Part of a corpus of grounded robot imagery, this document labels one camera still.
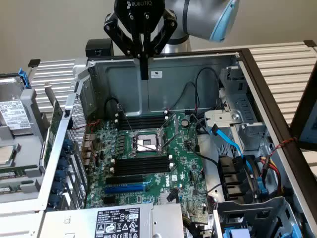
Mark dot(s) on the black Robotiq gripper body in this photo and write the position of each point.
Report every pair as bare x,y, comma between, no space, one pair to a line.
138,15

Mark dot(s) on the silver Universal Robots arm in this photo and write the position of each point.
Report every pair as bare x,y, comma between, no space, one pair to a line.
198,17

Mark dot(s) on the black RAM slot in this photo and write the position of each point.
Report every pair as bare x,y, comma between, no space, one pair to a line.
142,122
142,115
142,126
142,119
142,159
142,172
142,168
142,163

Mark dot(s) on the black box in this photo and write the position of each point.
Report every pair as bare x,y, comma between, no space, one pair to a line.
96,48

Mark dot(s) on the white label sticker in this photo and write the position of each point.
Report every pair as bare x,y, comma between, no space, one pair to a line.
156,74

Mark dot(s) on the open grey PC case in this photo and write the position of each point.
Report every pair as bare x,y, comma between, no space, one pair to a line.
173,94

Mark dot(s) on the thin metal locking lever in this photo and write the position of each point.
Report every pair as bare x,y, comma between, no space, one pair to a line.
171,141
119,107

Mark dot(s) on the round coin battery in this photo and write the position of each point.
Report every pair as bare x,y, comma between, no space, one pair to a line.
184,122

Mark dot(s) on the black table end cap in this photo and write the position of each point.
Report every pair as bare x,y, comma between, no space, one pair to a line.
34,63
310,43

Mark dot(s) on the green graphics card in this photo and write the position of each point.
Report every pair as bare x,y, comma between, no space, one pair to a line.
57,114

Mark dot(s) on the CPU socket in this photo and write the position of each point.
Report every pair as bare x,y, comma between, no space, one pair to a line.
143,141

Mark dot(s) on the silver metal disk bay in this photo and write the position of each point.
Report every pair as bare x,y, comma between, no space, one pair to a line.
223,117

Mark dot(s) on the blue plastic clip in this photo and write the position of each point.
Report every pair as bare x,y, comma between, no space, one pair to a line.
24,79

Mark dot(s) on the metal port connector block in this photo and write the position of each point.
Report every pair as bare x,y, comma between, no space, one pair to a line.
88,142

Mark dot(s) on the blue round retention knob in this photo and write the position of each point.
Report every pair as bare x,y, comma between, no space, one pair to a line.
57,187
60,175
63,164
53,199
67,145

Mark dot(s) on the grey parts rack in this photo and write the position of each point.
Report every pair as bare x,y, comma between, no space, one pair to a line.
29,116

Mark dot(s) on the green Dell motherboard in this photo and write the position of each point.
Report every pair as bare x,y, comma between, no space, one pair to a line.
183,161

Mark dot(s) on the silver hard disk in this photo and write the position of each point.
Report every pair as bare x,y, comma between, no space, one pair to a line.
12,114

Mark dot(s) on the long black expansion slot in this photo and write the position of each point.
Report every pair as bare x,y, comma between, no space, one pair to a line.
123,179

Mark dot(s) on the blue expansion slot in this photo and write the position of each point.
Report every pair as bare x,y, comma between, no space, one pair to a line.
123,189

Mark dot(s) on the black case fan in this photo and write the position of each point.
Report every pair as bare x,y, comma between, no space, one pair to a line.
230,173

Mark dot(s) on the short black expansion slot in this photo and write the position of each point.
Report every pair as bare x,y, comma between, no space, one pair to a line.
110,200

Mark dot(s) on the black framed monitor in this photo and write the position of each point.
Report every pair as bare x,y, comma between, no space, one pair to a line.
299,119

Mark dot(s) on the small silver chipset heatsink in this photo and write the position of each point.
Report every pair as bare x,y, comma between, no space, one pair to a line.
163,198

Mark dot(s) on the silver CPU chip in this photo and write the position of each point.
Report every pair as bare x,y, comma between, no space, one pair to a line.
6,156

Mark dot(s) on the blue plastic latch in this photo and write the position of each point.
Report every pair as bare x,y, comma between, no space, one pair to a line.
264,191

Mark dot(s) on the silver power supply with label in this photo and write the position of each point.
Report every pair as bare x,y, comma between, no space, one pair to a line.
74,223

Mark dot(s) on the grey perforated drive cage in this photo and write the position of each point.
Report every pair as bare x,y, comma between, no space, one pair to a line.
260,208

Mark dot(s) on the blue plastic block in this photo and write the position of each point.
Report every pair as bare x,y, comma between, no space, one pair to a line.
236,234

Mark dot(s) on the blue plastic tab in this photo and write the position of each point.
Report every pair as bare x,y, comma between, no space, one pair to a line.
296,231

